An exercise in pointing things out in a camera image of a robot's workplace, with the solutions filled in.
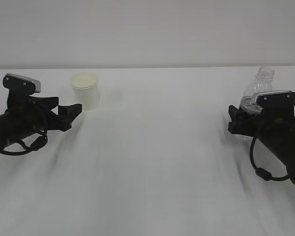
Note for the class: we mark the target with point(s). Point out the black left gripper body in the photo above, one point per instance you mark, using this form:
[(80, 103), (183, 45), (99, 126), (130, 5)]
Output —
[(42, 120)]

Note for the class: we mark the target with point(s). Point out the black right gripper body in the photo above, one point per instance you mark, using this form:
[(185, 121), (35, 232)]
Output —
[(261, 122)]

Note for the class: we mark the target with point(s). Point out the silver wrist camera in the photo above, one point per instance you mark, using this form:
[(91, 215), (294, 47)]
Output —
[(274, 99), (21, 84)]

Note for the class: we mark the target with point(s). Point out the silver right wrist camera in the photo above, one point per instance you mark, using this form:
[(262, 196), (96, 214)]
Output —
[(274, 99)]

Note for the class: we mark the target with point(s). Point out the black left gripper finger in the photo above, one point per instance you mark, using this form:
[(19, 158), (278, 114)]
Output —
[(47, 103), (66, 115)]

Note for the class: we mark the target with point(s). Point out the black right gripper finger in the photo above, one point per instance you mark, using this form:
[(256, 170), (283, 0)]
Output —
[(239, 118)]

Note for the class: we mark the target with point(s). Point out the white paper cup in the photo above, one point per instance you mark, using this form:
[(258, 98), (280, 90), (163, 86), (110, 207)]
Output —
[(85, 87)]

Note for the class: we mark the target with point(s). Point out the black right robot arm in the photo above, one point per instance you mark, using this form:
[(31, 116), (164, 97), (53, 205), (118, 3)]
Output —
[(274, 128)]

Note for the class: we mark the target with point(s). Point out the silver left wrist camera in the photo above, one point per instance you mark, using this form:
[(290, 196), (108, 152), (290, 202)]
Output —
[(21, 84)]

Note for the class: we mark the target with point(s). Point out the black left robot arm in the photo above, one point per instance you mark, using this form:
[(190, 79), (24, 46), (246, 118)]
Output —
[(27, 120)]

